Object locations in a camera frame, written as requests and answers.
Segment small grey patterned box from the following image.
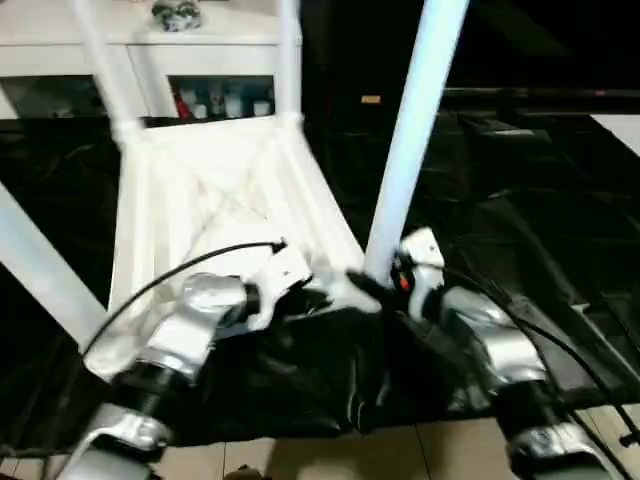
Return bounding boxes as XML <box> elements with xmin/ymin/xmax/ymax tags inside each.
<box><xmin>150</xmin><ymin>0</ymin><xmax>204</xmax><ymax>32</ymax></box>

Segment black plastic mat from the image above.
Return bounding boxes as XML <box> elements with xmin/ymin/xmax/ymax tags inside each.
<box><xmin>0</xmin><ymin>100</ymin><xmax>640</xmax><ymax>446</ymax></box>

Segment white flat sheet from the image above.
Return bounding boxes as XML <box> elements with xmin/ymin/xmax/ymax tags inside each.
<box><xmin>590</xmin><ymin>114</ymin><xmax>640</xmax><ymax>161</ymax></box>

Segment white cabinet with glass doors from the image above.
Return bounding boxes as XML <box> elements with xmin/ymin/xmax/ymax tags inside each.
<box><xmin>0</xmin><ymin>0</ymin><xmax>303</xmax><ymax>121</ymax></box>

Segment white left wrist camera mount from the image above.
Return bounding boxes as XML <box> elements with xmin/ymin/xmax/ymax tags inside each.
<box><xmin>244</xmin><ymin>242</ymin><xmax>314</xmax><ymax>327</ymax></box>

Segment white plastic table leg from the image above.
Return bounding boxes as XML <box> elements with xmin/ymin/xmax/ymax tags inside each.
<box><xmin>362</xmin><ymin>0</ymin><xmax>471</xmax><ymax>283</ymax></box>
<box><xmin>72</xmin><ymin>0</ymin><xmax>147</xmax><ymax>147</ymax></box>
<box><xmin>0</xmin><ymin>185</ymin><xmax>107</xmax><ymax>351</ymax></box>
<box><xmin>275</xmin><ymin>0</ymin><xmax>305</xmax><ymax>127</ymax></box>

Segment black backdrop cloth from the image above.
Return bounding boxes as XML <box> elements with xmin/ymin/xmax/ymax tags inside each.
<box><xmin>300</xmin><ymin>0</ymin><xmax>640</xmax><ymax>101</ymax></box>

